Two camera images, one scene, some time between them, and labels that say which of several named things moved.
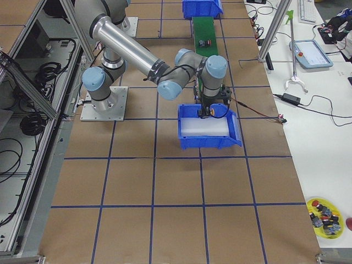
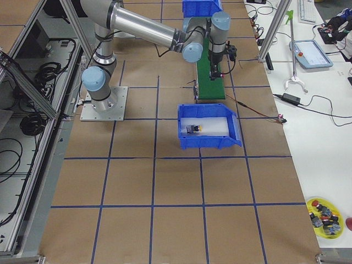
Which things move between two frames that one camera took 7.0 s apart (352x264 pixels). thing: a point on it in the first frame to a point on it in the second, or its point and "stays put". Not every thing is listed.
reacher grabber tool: [290, 15] stays put
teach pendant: [309, 55] stays put
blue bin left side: [202, 8] stays put
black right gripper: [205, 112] to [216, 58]
